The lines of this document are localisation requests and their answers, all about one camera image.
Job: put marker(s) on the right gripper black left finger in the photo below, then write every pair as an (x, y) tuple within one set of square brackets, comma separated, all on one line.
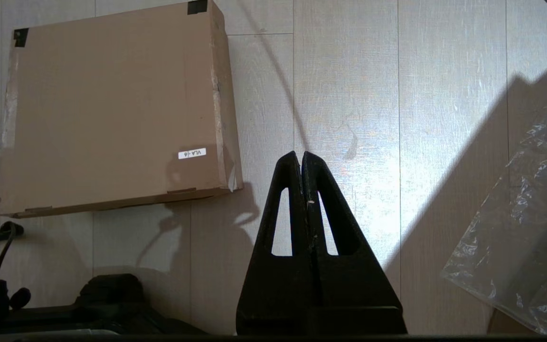
[(273, 294)]

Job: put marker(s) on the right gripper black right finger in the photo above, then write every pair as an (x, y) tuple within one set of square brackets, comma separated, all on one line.
[(354, 294)]

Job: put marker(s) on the brown cardboard shoe box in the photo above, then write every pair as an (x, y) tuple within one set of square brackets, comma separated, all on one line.
[(112, 104)]

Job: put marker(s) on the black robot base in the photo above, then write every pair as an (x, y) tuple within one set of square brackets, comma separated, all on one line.
[(112, 299)]

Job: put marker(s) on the white label sticker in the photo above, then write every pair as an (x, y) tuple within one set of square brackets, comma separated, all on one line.
[(192, 153)]

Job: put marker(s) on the clear crinkled plastic bag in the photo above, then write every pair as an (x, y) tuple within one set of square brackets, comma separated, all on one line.
[(530, 228)]

